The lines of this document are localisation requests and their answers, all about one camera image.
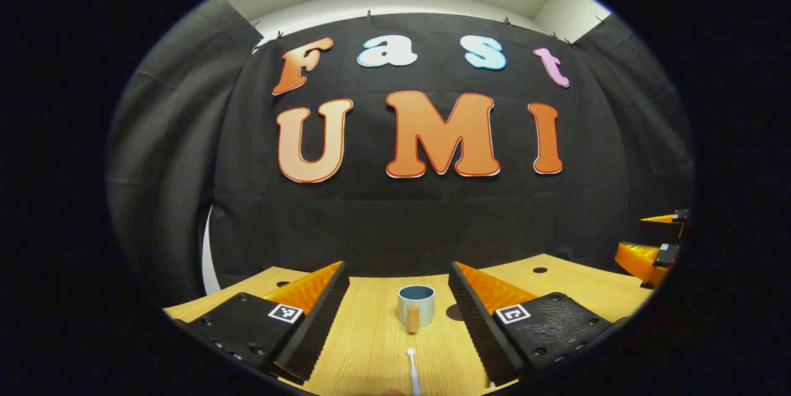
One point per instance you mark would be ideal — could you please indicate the white toothbrush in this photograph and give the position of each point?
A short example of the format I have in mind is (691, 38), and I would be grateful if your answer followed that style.
(412, 371)

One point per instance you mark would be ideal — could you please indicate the white panel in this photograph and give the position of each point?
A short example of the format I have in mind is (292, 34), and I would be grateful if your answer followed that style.
(209, 260)

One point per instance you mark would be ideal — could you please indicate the dark brown round coaster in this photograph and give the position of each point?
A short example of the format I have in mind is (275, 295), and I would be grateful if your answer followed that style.
(454, 313)

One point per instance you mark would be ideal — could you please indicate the black backdrop cloth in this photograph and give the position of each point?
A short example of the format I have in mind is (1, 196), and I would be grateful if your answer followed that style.
(395, 217)

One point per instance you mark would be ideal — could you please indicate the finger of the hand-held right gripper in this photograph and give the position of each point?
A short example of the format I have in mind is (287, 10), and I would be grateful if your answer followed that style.
(636, 260)
(683, 218)

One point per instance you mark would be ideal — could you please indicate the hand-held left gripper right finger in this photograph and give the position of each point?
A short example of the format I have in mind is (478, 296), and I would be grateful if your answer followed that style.
(473, 328)

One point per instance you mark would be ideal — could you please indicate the wooden desktop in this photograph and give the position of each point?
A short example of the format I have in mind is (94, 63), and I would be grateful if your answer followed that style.
(371, 334)

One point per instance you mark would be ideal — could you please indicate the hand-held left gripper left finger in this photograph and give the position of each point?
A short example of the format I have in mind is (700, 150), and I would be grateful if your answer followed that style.
(321, 322)

